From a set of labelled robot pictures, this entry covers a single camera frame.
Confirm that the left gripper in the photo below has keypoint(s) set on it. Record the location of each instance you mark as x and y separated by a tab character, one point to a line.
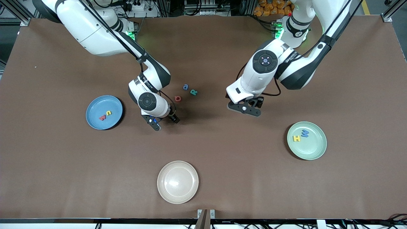
257	102

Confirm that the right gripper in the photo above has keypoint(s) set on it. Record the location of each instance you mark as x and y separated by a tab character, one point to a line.
173	116

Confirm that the teal letter R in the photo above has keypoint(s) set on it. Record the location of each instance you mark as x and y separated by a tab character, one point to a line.
193	92

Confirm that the yellow letter H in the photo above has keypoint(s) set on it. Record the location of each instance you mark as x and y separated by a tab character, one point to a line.
296	138

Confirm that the blue capital letter W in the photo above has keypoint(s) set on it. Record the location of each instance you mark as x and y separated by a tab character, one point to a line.
305	133

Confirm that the pinkish red lowercase w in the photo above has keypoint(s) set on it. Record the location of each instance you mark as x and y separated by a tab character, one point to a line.
102	118

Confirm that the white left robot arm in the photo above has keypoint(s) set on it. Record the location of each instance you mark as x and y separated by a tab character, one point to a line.
299	66

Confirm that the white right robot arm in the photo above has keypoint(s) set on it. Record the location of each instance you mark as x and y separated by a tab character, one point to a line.
95	35

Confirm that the pinkish red letter Q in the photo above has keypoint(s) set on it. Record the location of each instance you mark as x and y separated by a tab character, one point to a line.
175	99

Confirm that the blue plate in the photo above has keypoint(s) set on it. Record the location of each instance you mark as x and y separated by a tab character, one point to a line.
109	105

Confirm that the beige plate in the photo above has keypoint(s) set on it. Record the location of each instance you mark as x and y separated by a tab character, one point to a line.
177	182

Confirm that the pale green plate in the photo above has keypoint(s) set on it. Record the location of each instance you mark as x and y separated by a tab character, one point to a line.
313	146

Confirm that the orange packaged items pile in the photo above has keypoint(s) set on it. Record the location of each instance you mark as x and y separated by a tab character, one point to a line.
270	8

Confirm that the long white power strip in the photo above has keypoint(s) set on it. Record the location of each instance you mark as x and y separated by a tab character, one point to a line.
206	12

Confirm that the white power strip with plugs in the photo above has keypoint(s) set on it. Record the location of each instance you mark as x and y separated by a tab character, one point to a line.
135	5

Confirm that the small grey metal bracket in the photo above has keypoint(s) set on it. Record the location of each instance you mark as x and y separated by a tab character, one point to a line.
199	213
212	213

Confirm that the tan camera stand post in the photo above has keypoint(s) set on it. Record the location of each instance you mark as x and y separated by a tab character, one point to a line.
203	221

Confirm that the aluminium frame profile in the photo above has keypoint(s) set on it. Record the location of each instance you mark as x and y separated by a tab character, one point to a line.
28	12
392	11

